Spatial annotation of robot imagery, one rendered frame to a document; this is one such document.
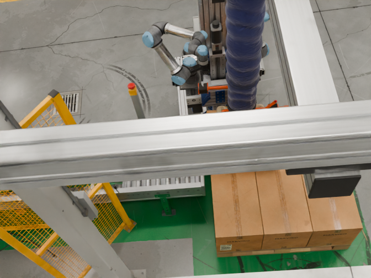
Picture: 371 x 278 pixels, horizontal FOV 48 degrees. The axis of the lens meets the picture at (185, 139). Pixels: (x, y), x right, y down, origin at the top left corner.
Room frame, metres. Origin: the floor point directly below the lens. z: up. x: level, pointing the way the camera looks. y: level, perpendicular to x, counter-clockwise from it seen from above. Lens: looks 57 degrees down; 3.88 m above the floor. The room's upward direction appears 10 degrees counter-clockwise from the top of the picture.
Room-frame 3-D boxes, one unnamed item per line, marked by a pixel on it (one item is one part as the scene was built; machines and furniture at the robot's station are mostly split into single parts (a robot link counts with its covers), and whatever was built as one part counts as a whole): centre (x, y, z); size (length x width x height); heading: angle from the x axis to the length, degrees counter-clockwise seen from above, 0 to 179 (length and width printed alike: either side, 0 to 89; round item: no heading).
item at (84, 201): (1.12, 0.72, 1.62); 0.20 x 0.05 x 0.30; 84
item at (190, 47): (2.29, -0.18, 1.59); 0.11 x 0.11 x 0.08; 48
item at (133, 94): (2.51, 0.40, 0.50); 0.07 x 0.07 x 1.00; 84
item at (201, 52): (2.21, -0.24, 1.59); 0.09 x 0.08 x 0.11; 48
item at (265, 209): (1.57, -0.75, 0.34); 1.20 x 1.00 x 0.40; 84
